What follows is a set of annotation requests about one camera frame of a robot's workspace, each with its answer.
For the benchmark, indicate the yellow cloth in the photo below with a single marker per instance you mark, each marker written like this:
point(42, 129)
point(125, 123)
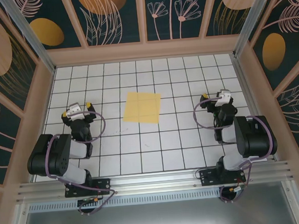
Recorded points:
point(142, 107)

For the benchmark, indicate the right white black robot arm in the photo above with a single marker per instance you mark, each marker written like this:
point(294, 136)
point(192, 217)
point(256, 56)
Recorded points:
point(256, 137)

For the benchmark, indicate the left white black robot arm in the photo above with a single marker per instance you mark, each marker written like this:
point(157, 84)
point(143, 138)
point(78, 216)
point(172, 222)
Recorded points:
point(52, 154)

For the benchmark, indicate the grey metal sheet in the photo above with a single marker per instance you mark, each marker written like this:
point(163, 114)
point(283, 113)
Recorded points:
point(157, 219)

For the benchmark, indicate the yellow power connector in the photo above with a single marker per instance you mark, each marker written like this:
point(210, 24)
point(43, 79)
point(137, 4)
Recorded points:
point(232, 189)
point(96, 198)

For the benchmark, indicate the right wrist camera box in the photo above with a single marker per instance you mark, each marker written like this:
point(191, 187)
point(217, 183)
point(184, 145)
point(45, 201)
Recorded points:
point(223, 97)

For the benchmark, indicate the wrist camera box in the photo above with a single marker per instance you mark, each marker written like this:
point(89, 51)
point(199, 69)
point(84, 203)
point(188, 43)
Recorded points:
point(223, 97)
point(75, 110)

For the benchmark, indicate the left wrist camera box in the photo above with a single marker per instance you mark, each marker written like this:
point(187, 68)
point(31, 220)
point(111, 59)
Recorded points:
point(75, 110)

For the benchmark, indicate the aluminium side rail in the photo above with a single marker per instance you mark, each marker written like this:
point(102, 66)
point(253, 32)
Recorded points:
point(239, 69)

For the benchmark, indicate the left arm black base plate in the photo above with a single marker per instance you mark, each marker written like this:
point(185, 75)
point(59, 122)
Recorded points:
point(103, 185)

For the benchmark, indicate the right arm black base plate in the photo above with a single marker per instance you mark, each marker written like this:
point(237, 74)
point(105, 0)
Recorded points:
point(208, 178)

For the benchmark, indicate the aluminium corner post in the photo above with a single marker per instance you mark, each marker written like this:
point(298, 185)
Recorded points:
point(31, 40)
point(248, 20)

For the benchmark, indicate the long aluminium mounting rail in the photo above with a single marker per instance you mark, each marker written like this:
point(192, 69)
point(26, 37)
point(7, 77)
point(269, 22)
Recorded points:
point(154, 181)

